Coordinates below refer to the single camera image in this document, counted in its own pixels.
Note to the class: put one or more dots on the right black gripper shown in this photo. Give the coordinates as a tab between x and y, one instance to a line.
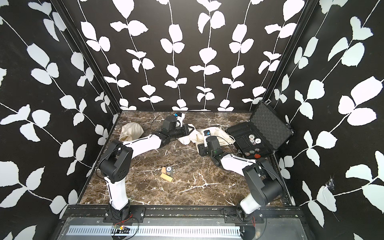
201	149

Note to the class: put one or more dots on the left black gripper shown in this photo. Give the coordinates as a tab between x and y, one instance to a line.
185	130

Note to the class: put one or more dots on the cream cloth bag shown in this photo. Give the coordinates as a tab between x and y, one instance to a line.
191	138
224	138
130	132

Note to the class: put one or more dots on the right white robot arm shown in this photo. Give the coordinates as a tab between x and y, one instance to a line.
262	180

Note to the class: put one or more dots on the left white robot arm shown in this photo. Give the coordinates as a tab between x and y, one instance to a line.
116	162

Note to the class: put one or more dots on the small grey metal cylinder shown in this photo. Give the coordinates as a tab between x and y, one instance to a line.
170	171

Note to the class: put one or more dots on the wooden rectangular block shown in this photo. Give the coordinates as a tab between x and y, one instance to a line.
166	177

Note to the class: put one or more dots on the open black foam case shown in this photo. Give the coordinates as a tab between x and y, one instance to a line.
264	133

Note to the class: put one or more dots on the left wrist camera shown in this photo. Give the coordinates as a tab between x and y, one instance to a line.
180	118

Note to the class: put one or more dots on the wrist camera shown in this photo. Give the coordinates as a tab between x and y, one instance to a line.
180	118
207	133

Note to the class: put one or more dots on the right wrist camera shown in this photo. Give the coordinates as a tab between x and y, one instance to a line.
207	133

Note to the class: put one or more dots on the white slotted cable duct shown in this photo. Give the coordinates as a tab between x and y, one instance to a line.
156	231

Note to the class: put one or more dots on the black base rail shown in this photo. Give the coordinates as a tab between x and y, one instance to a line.
227	213

